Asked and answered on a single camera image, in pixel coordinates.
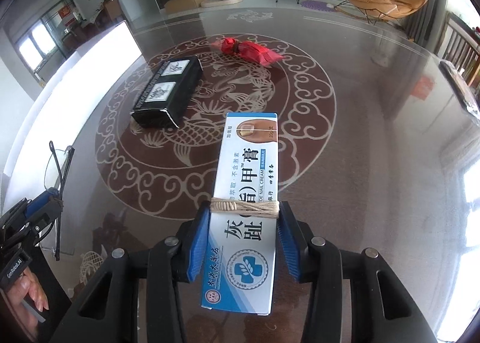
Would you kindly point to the red pouch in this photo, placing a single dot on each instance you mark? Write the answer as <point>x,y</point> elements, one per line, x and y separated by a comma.
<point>248,51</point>

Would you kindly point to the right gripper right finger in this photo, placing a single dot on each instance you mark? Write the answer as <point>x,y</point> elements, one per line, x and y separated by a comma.
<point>382,308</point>

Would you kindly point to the wooden chair right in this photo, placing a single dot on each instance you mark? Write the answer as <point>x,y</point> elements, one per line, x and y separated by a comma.
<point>459,44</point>

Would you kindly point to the blue white ointment box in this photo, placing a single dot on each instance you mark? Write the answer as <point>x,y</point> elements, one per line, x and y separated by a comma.
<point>240,256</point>

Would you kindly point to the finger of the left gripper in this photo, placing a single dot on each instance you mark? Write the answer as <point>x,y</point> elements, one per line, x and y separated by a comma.
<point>41,200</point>

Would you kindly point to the grey curtain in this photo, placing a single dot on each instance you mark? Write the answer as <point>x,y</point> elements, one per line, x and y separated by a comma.
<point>425,25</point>

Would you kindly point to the person left hand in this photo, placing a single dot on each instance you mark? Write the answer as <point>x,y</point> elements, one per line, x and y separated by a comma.
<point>27,285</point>

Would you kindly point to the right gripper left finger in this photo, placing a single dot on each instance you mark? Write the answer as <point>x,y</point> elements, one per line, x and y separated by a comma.
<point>106,309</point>

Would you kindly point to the white cardboard sorting box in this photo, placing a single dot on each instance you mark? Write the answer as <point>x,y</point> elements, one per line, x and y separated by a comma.
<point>62,109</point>

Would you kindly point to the cardboard box on floor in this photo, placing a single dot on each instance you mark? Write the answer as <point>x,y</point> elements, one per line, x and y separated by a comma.
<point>176,6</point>

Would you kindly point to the black frame eyeglasses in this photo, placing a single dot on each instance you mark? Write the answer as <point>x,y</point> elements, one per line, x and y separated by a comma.
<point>57,171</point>

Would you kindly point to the black box white labels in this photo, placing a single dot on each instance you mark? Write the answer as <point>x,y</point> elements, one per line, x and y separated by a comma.
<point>165,98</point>

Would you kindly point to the orange lounge chair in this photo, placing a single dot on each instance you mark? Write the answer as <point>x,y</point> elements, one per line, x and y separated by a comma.
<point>383,10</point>

